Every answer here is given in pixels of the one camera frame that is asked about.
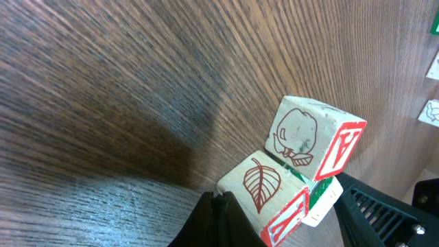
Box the red letter A block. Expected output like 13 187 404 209
265 95 367 181

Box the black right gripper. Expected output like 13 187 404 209
334 173 439 247

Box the bird picture wooden block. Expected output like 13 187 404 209
418 99 439 127

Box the plain Z wooden block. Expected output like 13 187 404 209
280 161 343 227

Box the red letter Y block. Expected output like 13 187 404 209
217 150 309 246

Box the hammer picture wooden block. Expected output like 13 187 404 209
425 51 439 80

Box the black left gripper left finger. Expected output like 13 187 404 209
168 192 219 247

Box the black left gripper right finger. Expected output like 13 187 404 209
217 191 267 247

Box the green J side block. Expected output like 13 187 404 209
430 11 439 36

